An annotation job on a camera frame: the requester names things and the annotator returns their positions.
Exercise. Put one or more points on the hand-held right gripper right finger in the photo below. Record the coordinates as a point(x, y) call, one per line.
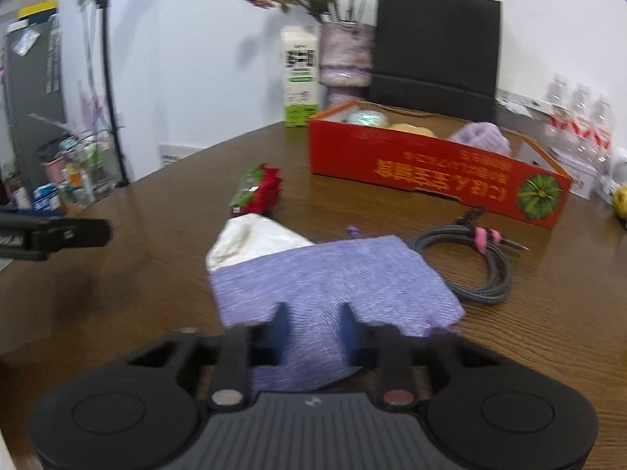
point(352, 338)

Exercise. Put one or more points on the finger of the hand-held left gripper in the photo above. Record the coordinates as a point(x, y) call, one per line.
point(73, 234)

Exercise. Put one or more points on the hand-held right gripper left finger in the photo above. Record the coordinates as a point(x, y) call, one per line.
point(281, 333)

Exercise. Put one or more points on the purple and white soft pack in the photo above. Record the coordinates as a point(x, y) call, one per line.
point(343, 274)

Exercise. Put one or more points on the orange cardboard box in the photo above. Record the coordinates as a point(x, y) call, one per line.
point(416, 161)

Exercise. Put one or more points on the yellow white plush toy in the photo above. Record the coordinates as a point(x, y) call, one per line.
point(411, 129)

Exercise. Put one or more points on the pale green tape roll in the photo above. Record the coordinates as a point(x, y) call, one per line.
point(367, 118)

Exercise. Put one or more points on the cluttered storage rack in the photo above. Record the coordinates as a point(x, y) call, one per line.
point(78, 166)

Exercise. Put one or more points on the small purple clip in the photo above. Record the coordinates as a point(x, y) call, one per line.
point(351, 231)

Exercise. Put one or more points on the white printed card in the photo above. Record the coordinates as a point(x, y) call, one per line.
point(176, 155)

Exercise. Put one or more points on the black light stand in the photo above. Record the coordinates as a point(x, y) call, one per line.
point(110, 107)

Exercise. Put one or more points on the red and green packet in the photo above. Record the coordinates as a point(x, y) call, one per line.
point(264, 191)

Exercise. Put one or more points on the grey refrigerator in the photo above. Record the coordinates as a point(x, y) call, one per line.
point(29, 83)

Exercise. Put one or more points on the white green milk carton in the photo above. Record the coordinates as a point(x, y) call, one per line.
point(300, 78)

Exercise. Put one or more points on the floral printed tin box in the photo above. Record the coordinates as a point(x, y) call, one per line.
point(580, 176)

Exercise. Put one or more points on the pink glass vase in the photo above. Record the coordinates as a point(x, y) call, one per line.
point(345, 54)

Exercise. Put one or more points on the white pink flat box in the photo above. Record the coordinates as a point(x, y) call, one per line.
point(524, 103)

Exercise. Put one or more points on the yellow pear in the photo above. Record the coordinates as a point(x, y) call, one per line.
point(621, 200)

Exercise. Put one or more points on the black paper bag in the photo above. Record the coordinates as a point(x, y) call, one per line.
point(436, 44)

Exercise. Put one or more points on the small white fan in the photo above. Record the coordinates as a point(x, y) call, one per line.
point(616, 166)

